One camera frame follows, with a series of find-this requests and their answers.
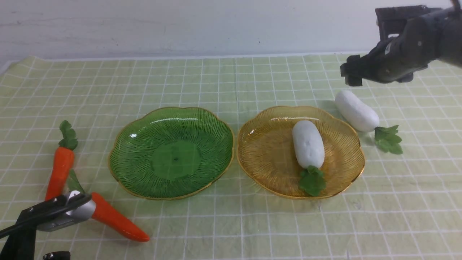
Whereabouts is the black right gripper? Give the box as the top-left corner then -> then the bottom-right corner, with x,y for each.
340,5 -> 462,87

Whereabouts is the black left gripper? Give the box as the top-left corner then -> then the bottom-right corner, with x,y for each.
1,209 -> 64,260

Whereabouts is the white toy radish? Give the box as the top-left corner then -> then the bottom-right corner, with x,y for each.
292,120 -> 326,196
335,90 -> 403,155

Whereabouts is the large orange toy carrot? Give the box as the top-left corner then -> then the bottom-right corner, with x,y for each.
54,170 -> 150,242

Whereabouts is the small orange toy carrot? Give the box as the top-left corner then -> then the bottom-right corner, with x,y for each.
45,120 -> 78,201

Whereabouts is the amber glass plate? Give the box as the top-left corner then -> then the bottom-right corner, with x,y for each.
237,106 -> 365,200

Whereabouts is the green checkered tablecloth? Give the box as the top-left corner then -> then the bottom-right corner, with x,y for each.
0,55 -> 462,260

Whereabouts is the green glass plate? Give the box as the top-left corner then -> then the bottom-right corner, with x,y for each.
108,107 -> 235,200

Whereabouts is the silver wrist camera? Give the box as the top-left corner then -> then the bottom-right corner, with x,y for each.
37,190 -> 97,232

